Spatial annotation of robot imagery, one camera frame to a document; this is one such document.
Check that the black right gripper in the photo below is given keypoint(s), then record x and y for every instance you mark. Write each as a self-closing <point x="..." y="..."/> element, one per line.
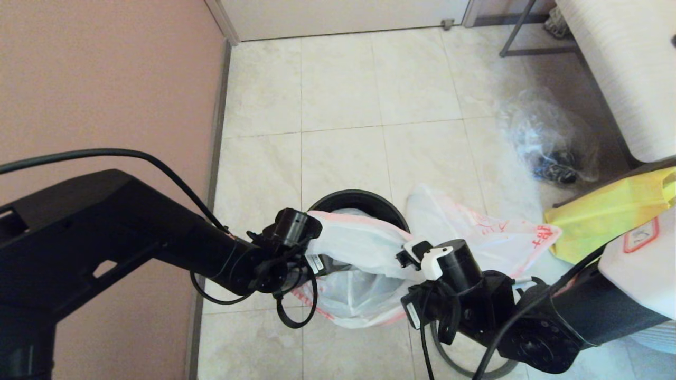
<point x="420" y="309"/>

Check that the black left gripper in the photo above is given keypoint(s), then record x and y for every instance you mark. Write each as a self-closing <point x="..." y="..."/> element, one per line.
<point x="311" y="264"/>

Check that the white red plastic bag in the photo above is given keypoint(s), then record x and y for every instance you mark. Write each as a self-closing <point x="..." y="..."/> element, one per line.
<point x="475" y="227"/>

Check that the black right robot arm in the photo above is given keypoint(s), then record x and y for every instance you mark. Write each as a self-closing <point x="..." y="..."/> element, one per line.
<point x="554" y="316"/>

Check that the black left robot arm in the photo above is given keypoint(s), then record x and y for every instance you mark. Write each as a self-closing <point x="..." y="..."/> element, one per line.
<point x="105" y="237"/>

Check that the black round trash bin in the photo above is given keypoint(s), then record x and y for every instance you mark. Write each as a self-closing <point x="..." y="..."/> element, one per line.
<point x="359" y="198"/>

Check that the black cable bundle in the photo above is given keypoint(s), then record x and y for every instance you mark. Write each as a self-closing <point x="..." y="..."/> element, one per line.
<point x="554" y="168"/>

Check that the yellow fabric bag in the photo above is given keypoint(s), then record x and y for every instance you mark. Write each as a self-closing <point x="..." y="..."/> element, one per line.
<point x="607" y="221"/>

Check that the clear crumpled plastic bag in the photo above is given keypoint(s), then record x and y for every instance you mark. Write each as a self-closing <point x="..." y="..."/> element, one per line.
<point x="544" y="126"/>

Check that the white ribbed round appliance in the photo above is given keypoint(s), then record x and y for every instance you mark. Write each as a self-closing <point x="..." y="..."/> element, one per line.
<point x="655" y="338"/>

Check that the white door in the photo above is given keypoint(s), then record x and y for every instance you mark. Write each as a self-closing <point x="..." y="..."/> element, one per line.
<point x="343" y="18"/>

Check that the small metal door stopper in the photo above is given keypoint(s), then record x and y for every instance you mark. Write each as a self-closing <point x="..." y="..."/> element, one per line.
<point x="447" y="24"/>

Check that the grey patterned shoe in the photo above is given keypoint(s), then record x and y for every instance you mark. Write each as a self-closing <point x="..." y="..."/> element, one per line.
<point x="557" y="25"/>

